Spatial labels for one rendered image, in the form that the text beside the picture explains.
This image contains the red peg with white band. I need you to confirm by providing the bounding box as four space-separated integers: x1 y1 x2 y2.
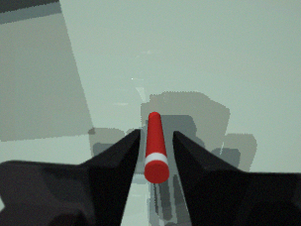
144 112 169 183

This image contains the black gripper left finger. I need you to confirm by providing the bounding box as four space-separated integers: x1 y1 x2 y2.
0 129 141 226

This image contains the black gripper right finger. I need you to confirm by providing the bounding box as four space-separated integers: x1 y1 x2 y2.
172 131 301 226

